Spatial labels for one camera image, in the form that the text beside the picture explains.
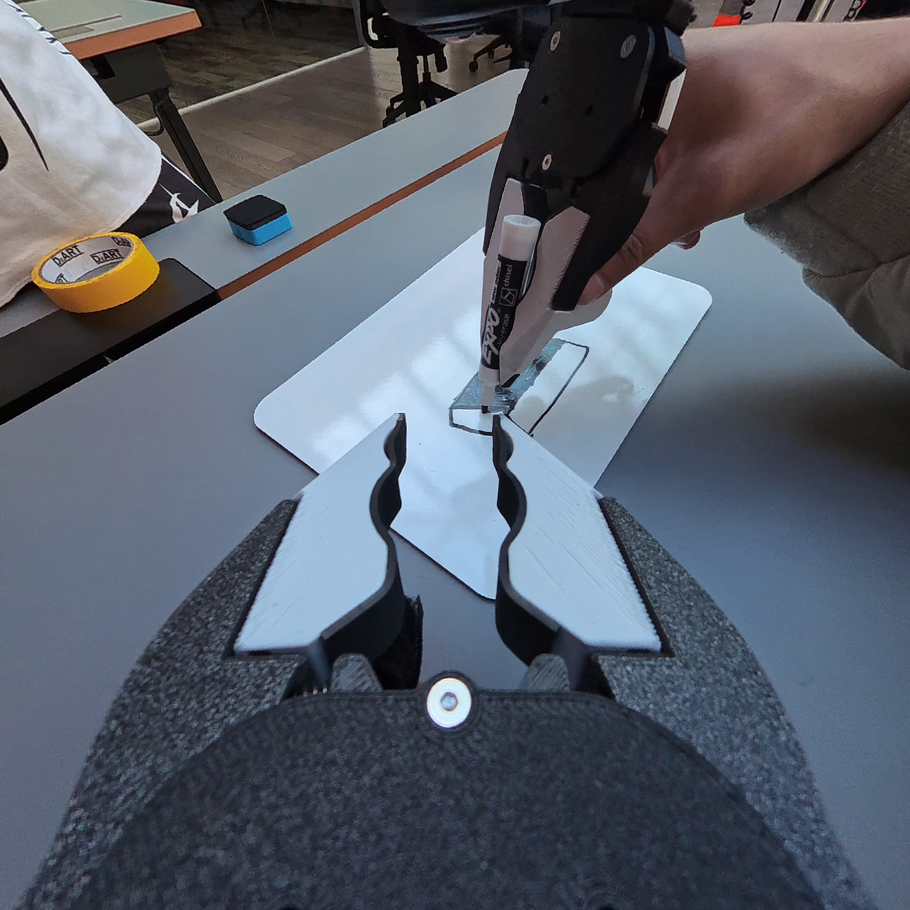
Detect small white whiteboard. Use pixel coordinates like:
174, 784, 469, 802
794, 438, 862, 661
255, 227, 713, 601

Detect yellow tape roll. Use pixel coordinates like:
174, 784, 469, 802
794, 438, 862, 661
32, 231, 161, 314

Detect wood edged table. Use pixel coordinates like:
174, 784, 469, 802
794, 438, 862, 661
14, 0, 225, 203

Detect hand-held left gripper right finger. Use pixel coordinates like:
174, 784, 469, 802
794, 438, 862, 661
492, 414, 664, 695

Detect person's right forearm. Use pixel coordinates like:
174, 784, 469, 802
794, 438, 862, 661
743, 20, 910, 371

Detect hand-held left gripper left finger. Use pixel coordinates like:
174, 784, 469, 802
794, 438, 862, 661
233, 412, 410, 688

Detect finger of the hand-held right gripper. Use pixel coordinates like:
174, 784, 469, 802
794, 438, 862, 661
484, 178, 530, 258
498, 209, 614, 388

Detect black dry erase marker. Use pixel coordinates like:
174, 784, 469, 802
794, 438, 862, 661
475, 215, 545, 417

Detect person's right hand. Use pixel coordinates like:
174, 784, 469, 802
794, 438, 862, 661
583, 27, 843, 303

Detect black office chair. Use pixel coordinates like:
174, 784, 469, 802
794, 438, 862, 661
469, 14, 530, 72
359, 0, 459, 130

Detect blue black whiteboard eraser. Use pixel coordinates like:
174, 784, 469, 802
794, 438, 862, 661
222, 194, 294, 247

